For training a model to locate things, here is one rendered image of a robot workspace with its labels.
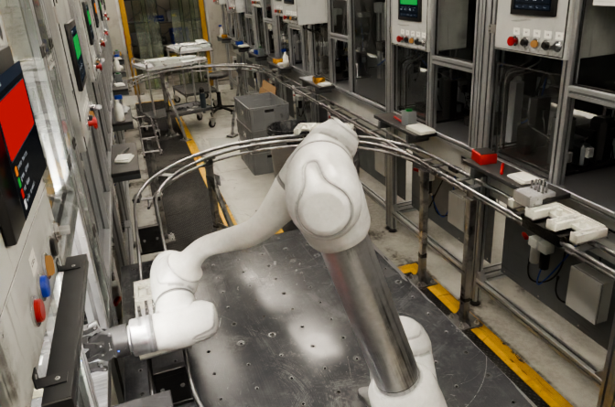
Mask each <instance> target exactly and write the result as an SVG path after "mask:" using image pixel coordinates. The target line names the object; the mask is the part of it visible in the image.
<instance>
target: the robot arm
mask: <svg viewBox="0 0 615 407"><path fill-rule="evenodd" d="M358 143H359V139H358V135H357V134H356V133H355V132H354V131H353V130H352V129H351V128H350V127H349V126H347V125H346V124H345V123H343V122H342V121H340V120H339V119H333V120H332V119H330V120H327V121H326V122H324V123H322V124H320V125H319V126H317V127H316V128H314V129H313V130H312V131H311V132H310V133H309V134H308V135H307V136H306V137H305V139H304V140H303V141H302V142H301V143H300V144H299V145H298V147H297V148H296V149H295V150H294V152H293V153H292V154H291V156H290V157H289V158H288V159H287V160H286V162H285V164H284V166H283V167H282V169H281V170H280V172H279V173H278V175H277V176H276V178H275V181H274V183H273V185H272V186H271V187H270V189H269V191H268V193H267V195H266V196H265V198H264V201H263V203H262V204H261V206H260V207H259V209H258V210H257V211H256V212H255V213H254V215H253V216H252V217H251V218H249V219H248V220H247V221H245V222H243V223H241V224H238V225H235V226H232V227H230V228H227V229H224V230H219V231H215V232H213V233H210V234H208V235H205V236H203V237H200V238H199V239H197V240H195V241H194V242H192V243H191V244H190V245H189V246H188V247H187V248H186V249H185V250H184V251H182V252H177V251H164V252H161V253H160V254H159V255H158V256H157V257H156V258H155V259H154V261H153V263H152V266H151V271H150V285H151V293H152V297H153V300H154V303H155V307H156V312H155V313H154V314H152V315H146V316H140V317H137V318H133V319H130V320H129V326H128V325H127V324H122V325H119V326H114V327H111V328H108V329H105V328H100V327H99V325H98V321H97V320H93V321H92V322H91V323H89V324H87V325H83V334H82V335H83V336H84V335H87V334H90V333H92V334H93V333H95V332H96V333H95V334H94V335H93V336H85V337H83V338H82V345H83V348H88V349H89V350H88V351H87V352H86V353H85V355H86V358H87V361H88V362H89V363H88V365H89V369H90V373H94V372H96V371H107V370H108V361H109V360H111V359H113V358H117V359H119V358H122V357H125V356H129V355H132V352H134V355H135V356H136V357H138V356H141V355H145V354H148V353H152V352H156V351H159V350H174V349H179V348H185V347H189V346H192V345H195V344H197V343H200V342H201V341H204V340H206V339H208V338H210V337H212V336H213V335H215V334H216V332H217V329H218V325H219V319H218V315H217V311H216V308H215V305H214V304H213V303H211V302H207V301H203V300H199V301H196V299H195V295H194V293H196V291H197V288H198V284H199V282H200V278H201V276H202V270H201V268H200V267H201V265H202V264H203V262H204V261H205V260H206V259H207V258H208V257H209V256H212V255H214V254H219V253H224V252H233V251H238V250H242V249H246V248H250V247H253V246H255V245H257V244H260V243H261V242H263V241H266V240H267V239H269V238H270V237H272V236H273V235H274V234H275V233H277V232H278V231H279V230H280V229H282V228H283V227H284V226H285V225H286V224H287V223H288V222H289V221H290V220H292V221H293V222H294V223H295V225H296V226H297V227H298V228H299V230H300V231H301V233H302V234H303V236H304V237H305V239H306V240H307V242H308V244H309V245H310V246H311V247H313V248H314V249H315V250H317V251H319V252H321V254H322V257H323V259H324V261H325V264H326V265H327V268H328V270H329V274H330V276H331V279H332V281H333V283H334V285H335V287H336V290H337V292H338V294H339V297H340V301H341V302H342V304H343V307H344V309H345V312H346V314H347V316H348V319H349V320H350V323H351V326H352V329H353V331H354V334H355V336H356V338H357V340H358V342H359V345H360V347H361V351H362V353H363V356H364V357H365V359H366V362H367V364H368V367H369V369H370V375H371V383H370V386H368V387H361V388H359V389H358V397H359V398H360V399H361V400H363V401H364V403H365V404H366V406H367V407H447V404H446V401H445V398H444V396H443V393H442V391H441V389H440V388H439V386H438V383H437V374H436V369H435V364H434V359H433V354H432V346H431V341H430V338H429V336H428V334H427V333H426V331H425V330H424V328H423V327H422V326H421V325H420V324H419V323H418V322H416V321H415V320H414V319H412V318H410V317H407V316H399V315H398V312H397V310H396V307H395V304H394V300H393V298H392V296H391V293H390V290H389V288H388V285H387V282H386V281H385V278H384V275H383V271H382V268H381V266H380V264H379V261H378V259H377V256H376V253H375V251H374V248H373V246H372V242H371V239H370V236H369V234H368V231H369V228H370V224H371V218H370V214H369V210H368V207H367V203H366V199H365V196H364V192H363V188H362V184H361V181H360V180H359V177H358V174H357V170H356V168H355V166H354V164H353V159H352V158H353V157H354V156H355V155H356V152H357V148H358ZM87 342H88V343H87ZM96 359H100V361H95V360H96ZM93 361H95V362H93ZM90 362H91V363H90Z"/></svg>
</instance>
